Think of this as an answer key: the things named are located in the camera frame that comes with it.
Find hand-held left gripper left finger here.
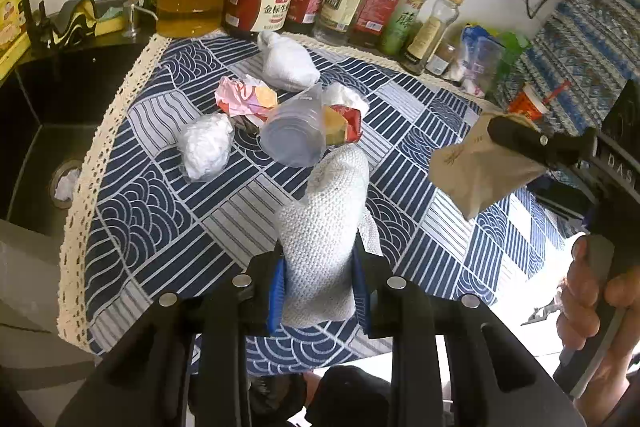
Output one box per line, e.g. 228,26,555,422
57,252,288,427

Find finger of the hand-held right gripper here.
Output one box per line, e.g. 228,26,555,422
487,114,597,168

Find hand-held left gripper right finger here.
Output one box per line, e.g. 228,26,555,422
351,247,586,427

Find brown paper bag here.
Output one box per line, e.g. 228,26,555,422
429,112,548,222

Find white knitted cloth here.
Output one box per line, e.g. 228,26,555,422
277,147,384,328

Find clear plastic cup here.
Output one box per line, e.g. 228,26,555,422
260,83,329,168

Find white plastic bag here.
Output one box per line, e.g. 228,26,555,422
176,113,235,182

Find red yellow snack packet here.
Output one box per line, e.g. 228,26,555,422
322,104,364,148

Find white tissue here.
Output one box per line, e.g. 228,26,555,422
54,169,81,202
322,82,370,115

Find colourful paper wrapper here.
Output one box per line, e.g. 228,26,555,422
215,76,280,128

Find person's right hand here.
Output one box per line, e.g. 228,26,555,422
556,232,640,418

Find red cup with straw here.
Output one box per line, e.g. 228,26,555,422
507,79,572,122

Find green plastic bag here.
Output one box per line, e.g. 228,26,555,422
492,31,532,92

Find blue striped patterned cloth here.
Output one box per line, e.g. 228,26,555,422
495,0,640,148

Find small spice jar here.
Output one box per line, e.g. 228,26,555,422
427,41,460,78

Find blue patterned tablecloth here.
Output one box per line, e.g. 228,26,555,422
57,29,566,370

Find small bottle beige label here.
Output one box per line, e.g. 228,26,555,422
400,0,466,75

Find bottle with green label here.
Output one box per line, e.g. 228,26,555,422
384,0,439,58

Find rolled white towel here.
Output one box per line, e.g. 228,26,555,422
257,30,321,92

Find white tissue in drain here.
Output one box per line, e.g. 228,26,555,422
54,169,81,202

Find black kitchen sink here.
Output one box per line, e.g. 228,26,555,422
0,0,157,239

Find metal soap dispenser pump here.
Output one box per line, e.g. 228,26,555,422
122,0,157,38

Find yellow sponge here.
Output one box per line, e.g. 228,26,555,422
94,4,129,36

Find grey yellow dish cloth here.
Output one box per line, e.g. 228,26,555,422
52,0,101,46

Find yellow box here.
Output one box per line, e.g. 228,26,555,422
0,0,31,62

